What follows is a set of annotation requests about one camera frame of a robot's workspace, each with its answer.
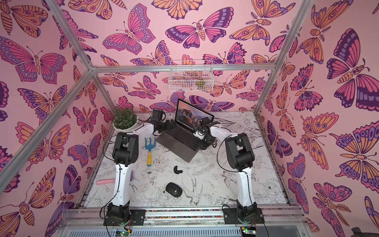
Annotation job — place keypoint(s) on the grey laptop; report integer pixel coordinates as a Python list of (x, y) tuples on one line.
[(181, 139)]

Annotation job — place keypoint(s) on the black wireless mouse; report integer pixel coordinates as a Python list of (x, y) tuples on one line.
[(174, 190)]

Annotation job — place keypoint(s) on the pink purple cylinder toy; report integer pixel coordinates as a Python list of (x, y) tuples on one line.
[(107, 181)]

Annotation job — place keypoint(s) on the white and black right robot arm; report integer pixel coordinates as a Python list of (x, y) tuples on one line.
[(240, 157)]

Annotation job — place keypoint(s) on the white wire wall basket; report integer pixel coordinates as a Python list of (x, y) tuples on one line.
[(191, 75)]

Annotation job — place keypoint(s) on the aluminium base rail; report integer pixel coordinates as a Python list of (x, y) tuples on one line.
[(281, 215)]

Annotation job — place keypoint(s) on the blue yellow garden hand rake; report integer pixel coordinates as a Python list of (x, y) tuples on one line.
[(150, 143)]

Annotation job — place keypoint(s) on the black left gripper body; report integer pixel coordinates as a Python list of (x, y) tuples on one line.
[(166, 126)]

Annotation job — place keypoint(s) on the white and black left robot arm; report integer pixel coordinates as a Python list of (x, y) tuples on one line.
[(125, 154)]

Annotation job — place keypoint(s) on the green circuit board left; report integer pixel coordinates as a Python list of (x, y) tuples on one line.
[(122, 233)]

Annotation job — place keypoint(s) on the green circuit board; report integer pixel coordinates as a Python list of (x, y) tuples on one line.
[(248, 231), (122, 233)]

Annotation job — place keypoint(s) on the green plant in white pot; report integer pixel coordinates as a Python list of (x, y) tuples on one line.
[(125, 120)]

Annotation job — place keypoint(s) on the green circuit board right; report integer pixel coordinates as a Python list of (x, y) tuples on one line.
[(248, 231)]

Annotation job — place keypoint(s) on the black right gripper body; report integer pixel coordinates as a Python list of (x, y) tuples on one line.
[(206, 143)]

